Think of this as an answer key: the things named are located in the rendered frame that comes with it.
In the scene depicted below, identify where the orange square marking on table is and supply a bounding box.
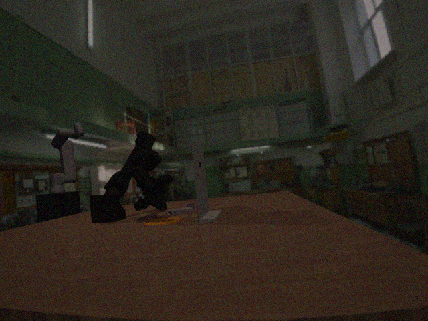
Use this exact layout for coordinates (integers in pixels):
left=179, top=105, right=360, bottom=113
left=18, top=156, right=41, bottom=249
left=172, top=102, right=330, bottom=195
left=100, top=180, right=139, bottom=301
left=142, top=217, right=183, bottom=226

